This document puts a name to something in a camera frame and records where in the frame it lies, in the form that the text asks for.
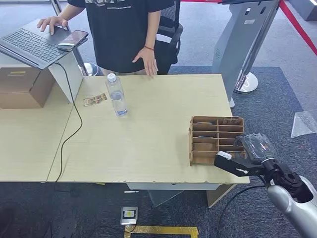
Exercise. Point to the wooden desk leg panel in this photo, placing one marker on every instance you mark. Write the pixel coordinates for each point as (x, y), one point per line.
(219, 195)

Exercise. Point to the clear plastic sheet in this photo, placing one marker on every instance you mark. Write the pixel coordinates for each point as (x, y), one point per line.
(303, 124)

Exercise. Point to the brown cardboard box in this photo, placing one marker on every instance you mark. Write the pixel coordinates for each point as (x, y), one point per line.
(22, 87)

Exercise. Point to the black smartphone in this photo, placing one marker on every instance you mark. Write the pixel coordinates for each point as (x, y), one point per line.
(72, 39)

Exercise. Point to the grey block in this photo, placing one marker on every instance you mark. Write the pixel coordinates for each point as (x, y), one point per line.
(303, 8)

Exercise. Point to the person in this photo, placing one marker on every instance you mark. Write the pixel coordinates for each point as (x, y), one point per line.
(118, 33)

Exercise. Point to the silver floor socket box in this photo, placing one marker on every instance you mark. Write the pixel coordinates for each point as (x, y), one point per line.
(128, 215)

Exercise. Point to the patterned card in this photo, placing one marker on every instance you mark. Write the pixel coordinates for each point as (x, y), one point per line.
(101, 97)
(89, 101)

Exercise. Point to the grey kiosk stand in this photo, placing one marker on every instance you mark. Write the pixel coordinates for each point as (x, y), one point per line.
(235, 46)

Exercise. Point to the silver round stand base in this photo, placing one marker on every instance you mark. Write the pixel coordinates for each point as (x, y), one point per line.
(90, 69)

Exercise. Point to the white laptop stand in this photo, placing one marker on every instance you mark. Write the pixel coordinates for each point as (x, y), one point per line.
(70, 78)

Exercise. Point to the brown card in organizer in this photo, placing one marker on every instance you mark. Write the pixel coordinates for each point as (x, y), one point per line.
(229, 121)

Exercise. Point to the person's right hand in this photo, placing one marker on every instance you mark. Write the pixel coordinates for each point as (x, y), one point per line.
(52, 23)

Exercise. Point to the dark stand pole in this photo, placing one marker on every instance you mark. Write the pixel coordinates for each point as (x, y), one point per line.
(78, 57)

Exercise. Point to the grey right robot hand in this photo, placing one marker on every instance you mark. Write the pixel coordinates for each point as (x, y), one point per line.
(256, 148)

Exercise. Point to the clear water bottle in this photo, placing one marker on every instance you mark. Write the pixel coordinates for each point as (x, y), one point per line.
(117, 95)

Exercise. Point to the black office chair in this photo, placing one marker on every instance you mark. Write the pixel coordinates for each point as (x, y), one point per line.
(170, 33)

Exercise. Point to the person's left hand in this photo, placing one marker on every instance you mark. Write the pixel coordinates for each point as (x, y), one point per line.
(149, 60)

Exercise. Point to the white round base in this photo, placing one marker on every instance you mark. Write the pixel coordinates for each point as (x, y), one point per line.
(248, 82)

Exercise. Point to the grey laptop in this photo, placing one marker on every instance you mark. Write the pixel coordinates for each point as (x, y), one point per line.
(29, 46)

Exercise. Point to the blue card in organizer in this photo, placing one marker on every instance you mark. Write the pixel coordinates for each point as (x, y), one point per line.
(203, 137)
(204, 123)

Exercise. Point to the red barrier strip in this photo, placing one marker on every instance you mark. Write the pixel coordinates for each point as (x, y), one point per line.
(298, 28)

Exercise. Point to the yellow floor tape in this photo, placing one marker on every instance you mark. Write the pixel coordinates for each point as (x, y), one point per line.
(161, 230)

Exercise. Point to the wooden card organizer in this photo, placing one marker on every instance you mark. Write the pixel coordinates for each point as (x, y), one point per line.
(205, 151)

